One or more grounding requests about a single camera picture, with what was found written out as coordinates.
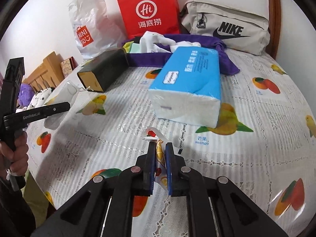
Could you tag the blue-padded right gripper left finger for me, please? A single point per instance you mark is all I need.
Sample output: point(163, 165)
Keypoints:
point(147, 163)

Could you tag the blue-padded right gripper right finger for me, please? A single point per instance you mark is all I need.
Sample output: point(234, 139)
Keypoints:
point(174, 163)

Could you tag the white fruit print sachet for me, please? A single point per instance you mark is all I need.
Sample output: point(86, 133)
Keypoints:
point(153, 134)

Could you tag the green fruit snack packet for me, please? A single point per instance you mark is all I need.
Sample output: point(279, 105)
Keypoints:
point(131, 47)

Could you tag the white paper towel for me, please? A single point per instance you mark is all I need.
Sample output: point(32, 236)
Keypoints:
point(152, 42)

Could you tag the dark sleeve forearm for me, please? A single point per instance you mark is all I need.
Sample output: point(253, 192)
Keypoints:
point(24, 211)

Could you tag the person's left hand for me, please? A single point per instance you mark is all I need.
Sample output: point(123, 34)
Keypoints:
point(18, 158)

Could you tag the purple plush toy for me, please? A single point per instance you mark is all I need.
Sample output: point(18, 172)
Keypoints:
point(26, 94)

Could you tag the blue white tissue pack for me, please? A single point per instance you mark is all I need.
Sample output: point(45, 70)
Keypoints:
point(188, 93)

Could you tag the patterned small box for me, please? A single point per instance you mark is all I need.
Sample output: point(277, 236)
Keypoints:
point(67, 66)

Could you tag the fruit print tablecloth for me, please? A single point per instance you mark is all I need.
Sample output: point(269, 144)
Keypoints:
point(265, 143)

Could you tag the black and gold box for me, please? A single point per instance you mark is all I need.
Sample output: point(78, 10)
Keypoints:
point(100, 73)

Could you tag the purple towel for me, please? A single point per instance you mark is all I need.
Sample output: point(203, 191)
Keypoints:
point(208, 43)

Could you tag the white Miniso plastic bag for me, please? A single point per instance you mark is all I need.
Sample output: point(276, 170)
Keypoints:
point(94, 31)

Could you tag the beige Nike waist bag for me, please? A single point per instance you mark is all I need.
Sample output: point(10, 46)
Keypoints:
point(240, 30)

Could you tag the red Haidilao paper bag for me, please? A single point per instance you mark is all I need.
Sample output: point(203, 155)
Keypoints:
point(139, 16)

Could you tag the brown wooden headboard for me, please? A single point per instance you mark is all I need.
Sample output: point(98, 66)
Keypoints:
point(274, 27)

